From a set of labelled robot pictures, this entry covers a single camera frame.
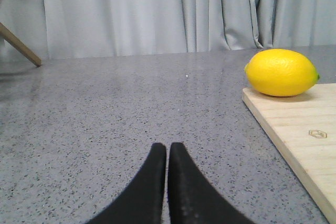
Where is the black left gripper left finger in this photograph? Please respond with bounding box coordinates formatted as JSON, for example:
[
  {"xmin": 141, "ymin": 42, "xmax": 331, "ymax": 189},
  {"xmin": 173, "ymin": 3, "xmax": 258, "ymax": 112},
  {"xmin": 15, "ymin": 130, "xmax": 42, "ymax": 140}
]
[{"xmin": 89, "ymin": 143, "xmax": 166, "ymax": 223}]

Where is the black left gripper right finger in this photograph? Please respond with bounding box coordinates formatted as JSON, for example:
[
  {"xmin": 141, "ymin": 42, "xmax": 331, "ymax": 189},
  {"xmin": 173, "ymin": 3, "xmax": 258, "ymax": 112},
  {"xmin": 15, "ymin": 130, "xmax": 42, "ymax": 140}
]
[{"xmin": 167, "ymin": 143, "xmax": 253, "ymax": 223}]

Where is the light wooden cutting board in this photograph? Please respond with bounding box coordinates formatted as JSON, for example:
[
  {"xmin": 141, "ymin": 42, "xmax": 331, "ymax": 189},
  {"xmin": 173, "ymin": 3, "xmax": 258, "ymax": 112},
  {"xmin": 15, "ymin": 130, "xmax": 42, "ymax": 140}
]
[{"xmin": 242, "ymin": 83, "xmax": 335, "ymax": 223}]

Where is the yellow lemon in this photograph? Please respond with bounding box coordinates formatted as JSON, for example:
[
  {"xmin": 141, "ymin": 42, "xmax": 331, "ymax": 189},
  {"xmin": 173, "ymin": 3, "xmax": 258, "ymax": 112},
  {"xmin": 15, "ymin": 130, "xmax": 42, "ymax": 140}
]
[{"xmin": 244, "ymin": 48, "xmax": 320, "ymax": 97}]

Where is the grey curtain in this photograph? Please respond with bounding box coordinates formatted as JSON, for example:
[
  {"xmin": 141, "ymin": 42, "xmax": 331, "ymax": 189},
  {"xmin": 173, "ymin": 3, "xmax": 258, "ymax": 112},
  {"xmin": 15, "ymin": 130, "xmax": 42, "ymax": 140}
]
[{"xmin": 1, "ymin": 0, "xmax": 335, "ymax": 59}]

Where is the wooden leg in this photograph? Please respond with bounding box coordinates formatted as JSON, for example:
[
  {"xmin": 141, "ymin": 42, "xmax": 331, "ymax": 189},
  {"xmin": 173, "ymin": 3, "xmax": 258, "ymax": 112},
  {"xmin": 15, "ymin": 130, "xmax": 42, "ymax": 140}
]
[{"xmin": 1, "ymin": 23, "xmax": 42, "ymax": 67}]

